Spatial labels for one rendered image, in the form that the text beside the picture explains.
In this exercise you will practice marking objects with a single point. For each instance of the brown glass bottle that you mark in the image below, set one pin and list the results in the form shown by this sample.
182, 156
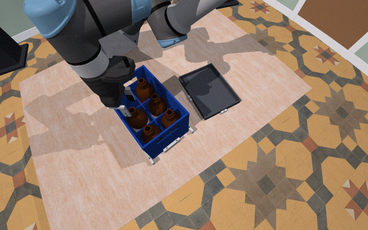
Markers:
157, 105
168, 118
138, 120
149, 132
144, 90

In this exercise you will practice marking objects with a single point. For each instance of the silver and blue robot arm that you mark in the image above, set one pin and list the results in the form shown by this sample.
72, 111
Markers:
73, 27

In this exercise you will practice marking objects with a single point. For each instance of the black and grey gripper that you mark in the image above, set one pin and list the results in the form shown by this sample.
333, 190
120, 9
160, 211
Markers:
105, 77

